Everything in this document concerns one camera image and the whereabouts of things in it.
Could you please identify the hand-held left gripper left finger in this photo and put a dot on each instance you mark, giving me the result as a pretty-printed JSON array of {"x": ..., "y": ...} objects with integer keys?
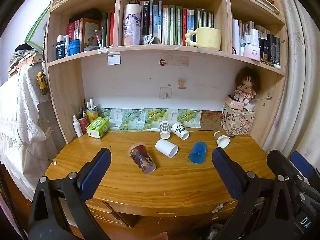
[{"x": 98, "y": 168}]

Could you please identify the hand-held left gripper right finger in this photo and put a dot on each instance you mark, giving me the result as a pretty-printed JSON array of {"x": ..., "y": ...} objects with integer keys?
[{"x": 227, "y": 173}]

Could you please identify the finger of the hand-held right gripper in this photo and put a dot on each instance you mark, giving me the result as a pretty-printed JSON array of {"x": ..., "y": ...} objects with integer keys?
[
  {"x": 278, "y": 161},
  {"x": 301, "y": 162}
]

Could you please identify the brown and white cup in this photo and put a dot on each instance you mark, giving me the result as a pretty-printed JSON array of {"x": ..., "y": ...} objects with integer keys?
[{"x": 221, "y": 139}]

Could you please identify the blue plastic cup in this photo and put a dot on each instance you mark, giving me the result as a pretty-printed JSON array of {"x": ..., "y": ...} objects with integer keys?
[{"x": 198, "y": 152}]

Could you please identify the dark patterned cup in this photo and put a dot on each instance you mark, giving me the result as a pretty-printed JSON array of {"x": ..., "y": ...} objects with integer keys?
[{"x": 141, "y": 158}]

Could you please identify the panda print paper cup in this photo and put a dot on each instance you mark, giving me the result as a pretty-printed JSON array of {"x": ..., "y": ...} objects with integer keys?
[{"x": 180, "y": 130}]

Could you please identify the plain white cup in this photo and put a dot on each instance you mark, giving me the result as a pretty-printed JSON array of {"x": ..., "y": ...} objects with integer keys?
[{"x": 166, "y": 148}]

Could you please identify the checkered paper cup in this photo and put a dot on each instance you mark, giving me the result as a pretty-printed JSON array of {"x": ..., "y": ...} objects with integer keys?
[{"x": 165, "y": 130}]

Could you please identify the row of upright books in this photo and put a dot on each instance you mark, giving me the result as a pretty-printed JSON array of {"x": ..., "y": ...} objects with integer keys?
[{"x": 175, "y": 22}]

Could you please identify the green tissue box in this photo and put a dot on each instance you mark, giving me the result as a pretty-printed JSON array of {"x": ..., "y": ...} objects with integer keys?
[{"x": 98, "y": 127}]

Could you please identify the red pen holder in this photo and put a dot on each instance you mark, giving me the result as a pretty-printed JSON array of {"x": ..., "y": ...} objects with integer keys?
[{"x": 84, "y": 125}]

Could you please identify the white spray bottle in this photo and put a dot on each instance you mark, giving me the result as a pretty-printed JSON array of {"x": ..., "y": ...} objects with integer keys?
[{"x": 77, "y": 127}]

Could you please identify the letter print storage box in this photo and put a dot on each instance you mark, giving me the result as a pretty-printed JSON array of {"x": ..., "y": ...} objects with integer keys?
[{"x": 237, "y": 123}]

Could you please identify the yellow pen box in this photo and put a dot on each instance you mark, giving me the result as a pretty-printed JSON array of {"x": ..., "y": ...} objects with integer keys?
[{"x": 92, "y": 115}]

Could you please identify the brown cardboard picture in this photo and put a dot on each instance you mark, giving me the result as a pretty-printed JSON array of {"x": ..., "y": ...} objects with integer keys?
[{"x": 211, "y": 120}]

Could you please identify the white round charger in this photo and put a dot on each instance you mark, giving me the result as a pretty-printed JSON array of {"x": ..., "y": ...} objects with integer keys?
[{"x": 250, "y": 107}]

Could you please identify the pink box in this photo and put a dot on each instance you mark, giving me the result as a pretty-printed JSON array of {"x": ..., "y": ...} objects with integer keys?
[{"x": 233, "y": 104}]

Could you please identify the wooden desk drawer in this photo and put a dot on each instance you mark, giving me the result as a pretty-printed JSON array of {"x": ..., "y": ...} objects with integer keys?
[{"x": 162, "y": 208}]

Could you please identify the brown haired doll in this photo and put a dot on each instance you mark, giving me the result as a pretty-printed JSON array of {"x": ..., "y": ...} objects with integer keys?
[{"x": 246, "y": 83}]

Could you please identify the wooden bookshelf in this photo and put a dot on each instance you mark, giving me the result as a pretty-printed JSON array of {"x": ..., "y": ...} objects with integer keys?
[{"x": 65, "y": 87}]

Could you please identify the pale floral curtain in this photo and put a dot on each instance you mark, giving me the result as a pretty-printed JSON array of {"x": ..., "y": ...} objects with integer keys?
[{"x": 300, "y": 67}]

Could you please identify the white lace cloth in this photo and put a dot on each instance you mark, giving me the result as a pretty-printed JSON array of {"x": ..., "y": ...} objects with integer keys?
[{"x": 22, "y": 105}]

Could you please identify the yellow hanging toy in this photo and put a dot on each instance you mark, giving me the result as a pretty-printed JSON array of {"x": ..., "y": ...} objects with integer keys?
[{"x": 41, "y": 81}]

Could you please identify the white paper label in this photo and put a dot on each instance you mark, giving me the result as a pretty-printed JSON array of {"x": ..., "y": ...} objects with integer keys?
[{"x": 114, "y": 59}]

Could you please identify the pink and white jar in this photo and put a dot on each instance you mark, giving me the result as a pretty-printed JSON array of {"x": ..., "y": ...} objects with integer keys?
[{"x": 251, "y": 52}]

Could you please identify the row of black bottles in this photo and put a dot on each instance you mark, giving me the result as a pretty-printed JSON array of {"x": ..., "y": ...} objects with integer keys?
[{"x": 273, "y": 47}]

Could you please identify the blue jar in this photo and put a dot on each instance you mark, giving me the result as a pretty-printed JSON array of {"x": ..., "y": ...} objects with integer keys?
[{"x": 74, "y": 47}]

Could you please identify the black bottle white cap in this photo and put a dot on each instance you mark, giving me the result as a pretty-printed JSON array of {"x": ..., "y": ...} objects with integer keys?
[{"x": 60, "y": 48}]

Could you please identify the small white bottle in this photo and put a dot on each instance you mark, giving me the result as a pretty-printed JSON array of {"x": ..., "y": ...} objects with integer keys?
[{"x": 66, "y": 45}]

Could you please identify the pile of old books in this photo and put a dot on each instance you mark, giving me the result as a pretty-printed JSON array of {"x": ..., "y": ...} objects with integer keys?
[{"x": 22, "y": 60}]

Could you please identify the tall white bottle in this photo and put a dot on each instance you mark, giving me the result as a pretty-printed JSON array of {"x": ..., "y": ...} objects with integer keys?
[{"x": 235, "y": 36}]

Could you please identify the yellow ceramic mug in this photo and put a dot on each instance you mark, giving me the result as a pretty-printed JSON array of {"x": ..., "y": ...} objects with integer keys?
[{"x": 207, "y": 38}]

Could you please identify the row of red books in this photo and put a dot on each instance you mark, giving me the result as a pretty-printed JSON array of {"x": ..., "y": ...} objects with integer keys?
[{"x": 87, "y": 30}]

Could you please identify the floral print tube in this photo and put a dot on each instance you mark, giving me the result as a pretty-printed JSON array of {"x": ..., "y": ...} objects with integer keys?
[{"x": 131, "y": 25}]

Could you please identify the green framed board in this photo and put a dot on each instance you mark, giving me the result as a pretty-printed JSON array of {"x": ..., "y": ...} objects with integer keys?
[{"x": 37, "y": 32}]

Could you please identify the clear wall hook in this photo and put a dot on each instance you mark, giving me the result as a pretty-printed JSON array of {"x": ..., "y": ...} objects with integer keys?
[{"x": 165, "y": 93}]

